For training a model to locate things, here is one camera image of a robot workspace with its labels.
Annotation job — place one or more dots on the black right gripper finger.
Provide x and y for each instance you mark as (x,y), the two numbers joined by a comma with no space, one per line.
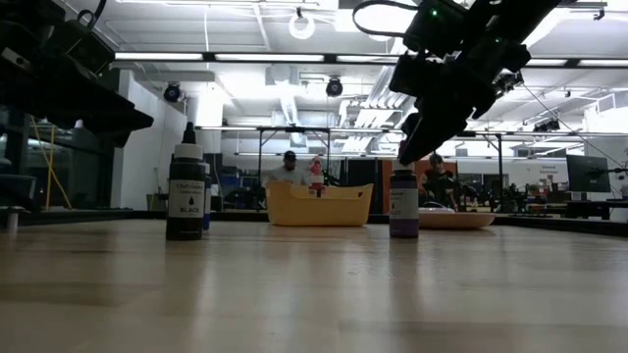
(414,127)
(441,125)

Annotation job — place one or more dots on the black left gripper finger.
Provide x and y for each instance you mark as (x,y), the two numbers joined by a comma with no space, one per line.
(120,121)

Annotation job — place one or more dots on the large violet food coloring bottle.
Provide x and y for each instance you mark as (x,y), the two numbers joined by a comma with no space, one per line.
(403,206)

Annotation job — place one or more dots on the large black food coloring bottle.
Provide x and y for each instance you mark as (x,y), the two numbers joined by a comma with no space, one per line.
(185,196)

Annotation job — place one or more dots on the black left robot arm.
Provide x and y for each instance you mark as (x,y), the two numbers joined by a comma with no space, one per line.
(22,22)

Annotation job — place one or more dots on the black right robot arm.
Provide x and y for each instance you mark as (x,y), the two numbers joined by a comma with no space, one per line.
(515,19)

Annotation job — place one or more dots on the black ceiling mounted device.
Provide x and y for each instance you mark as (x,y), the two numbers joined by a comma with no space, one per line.
(510,81)

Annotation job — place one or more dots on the person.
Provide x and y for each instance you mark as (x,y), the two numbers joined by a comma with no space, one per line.
(436,184)
(287,171)

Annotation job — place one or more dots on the orange partition panel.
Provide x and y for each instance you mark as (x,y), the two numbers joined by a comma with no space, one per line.
(385,181)

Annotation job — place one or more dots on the pink plate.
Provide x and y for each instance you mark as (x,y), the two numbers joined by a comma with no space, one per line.
(456,221)

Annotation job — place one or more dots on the yellow plastic bin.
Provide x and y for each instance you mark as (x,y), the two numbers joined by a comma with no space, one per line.
(319,211)

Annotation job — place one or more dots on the black computer monitor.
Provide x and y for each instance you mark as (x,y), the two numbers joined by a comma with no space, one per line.
(588,174)

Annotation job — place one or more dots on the black round ceiling camera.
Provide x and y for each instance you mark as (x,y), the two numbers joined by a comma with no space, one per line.
(334,87)
(172,92)

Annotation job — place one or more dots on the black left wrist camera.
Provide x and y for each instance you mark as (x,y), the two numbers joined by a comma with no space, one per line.
(82,49)

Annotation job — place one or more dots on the black background workstation frame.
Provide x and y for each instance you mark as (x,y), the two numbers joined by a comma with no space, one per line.
(499,166)

